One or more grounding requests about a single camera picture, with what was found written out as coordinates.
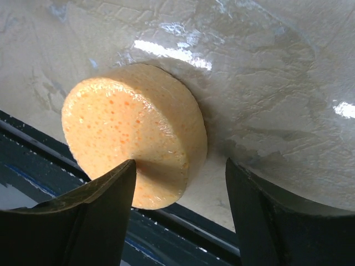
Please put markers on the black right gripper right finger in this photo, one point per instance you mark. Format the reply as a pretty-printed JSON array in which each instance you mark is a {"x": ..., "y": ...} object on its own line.
[{"x": 277, "y": 227}]

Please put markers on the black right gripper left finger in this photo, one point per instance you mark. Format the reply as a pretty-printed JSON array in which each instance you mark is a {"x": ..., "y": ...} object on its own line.
[{"x": 86, "y": 226}]

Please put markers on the round yellow biscuit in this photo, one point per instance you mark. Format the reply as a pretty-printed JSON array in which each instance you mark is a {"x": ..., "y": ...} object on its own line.
[{"x": 143, "y": 113}]

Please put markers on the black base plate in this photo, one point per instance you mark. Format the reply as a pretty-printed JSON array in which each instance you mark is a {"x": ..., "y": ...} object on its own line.
[{"x": 36, "y": 168}]

